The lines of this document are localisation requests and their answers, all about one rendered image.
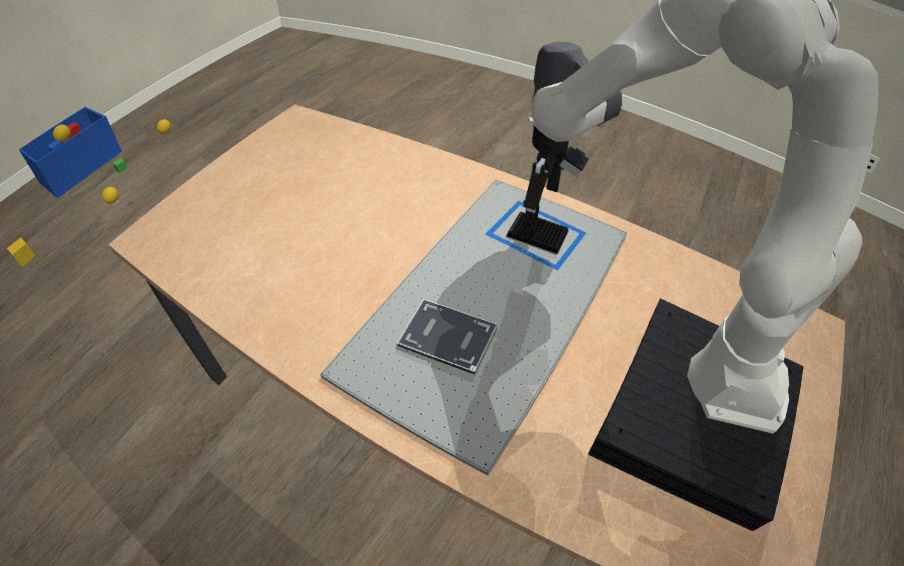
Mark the blue tape outline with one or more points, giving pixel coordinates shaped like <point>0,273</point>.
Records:
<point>562,259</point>

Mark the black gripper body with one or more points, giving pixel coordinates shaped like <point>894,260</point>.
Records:
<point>547,146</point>

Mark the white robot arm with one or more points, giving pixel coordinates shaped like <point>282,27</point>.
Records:
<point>738,377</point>

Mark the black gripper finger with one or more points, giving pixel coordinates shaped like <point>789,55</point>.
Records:
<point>553,180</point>
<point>536,185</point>

